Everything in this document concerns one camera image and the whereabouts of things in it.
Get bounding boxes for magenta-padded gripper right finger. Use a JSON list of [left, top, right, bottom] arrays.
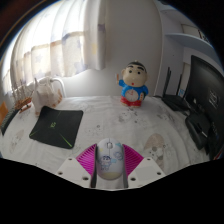
[[121, 143, 167, 188]]

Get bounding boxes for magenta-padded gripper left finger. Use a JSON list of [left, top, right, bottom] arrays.
[[55, 144, 99, 188]]

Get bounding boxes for white cartoon-print computer mouse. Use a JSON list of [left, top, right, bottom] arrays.
[[95, 137, 126, 181]]

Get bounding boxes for black mouse pad green lines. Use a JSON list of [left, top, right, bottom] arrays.
[[28, 105, 84, 150]]

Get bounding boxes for white printed tablecloth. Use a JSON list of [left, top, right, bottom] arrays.
[[0, 95, 211, 191]]

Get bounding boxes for black box device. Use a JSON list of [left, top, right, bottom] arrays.
[[185, 113, 212, 150]]

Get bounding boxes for black router with antennas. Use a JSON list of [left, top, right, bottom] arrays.
[[162, 66, 191, 112]]

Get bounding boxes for large white conch shell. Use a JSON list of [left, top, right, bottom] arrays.
[[31, 77, 64, 117]]

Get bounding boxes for cartoon boy figurine blue shirt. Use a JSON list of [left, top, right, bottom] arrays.
[[115, 60, 150, 108]]

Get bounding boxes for black computer monitor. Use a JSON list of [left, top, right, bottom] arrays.
[[184, 54, 224, 138]]

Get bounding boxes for white star-print curtain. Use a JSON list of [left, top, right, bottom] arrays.
[[1, 0, 108, 91]]

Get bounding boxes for white wall shelf unit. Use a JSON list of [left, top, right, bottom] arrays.
[[156, 0, 218, 98]]

